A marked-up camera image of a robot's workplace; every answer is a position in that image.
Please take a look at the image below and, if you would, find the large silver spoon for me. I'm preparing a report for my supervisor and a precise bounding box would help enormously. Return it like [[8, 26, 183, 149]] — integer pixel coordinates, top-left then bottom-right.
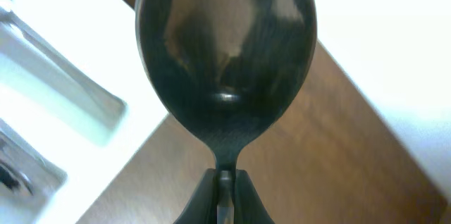
[[135, 0, 317, 223], [1, 132, 67, 199]]

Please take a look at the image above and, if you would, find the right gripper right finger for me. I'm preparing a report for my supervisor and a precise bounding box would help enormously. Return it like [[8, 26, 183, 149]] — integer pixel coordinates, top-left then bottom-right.
[[234, 170, 274, 224]]

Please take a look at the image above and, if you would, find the white plastic cutlery tray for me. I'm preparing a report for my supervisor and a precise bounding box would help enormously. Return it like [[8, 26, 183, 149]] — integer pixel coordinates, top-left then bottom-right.
[[1, 0, 167, 223]]

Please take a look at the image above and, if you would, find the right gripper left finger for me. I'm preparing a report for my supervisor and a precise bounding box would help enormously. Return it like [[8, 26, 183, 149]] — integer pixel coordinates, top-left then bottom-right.
[[174, 168, 217, 224]]

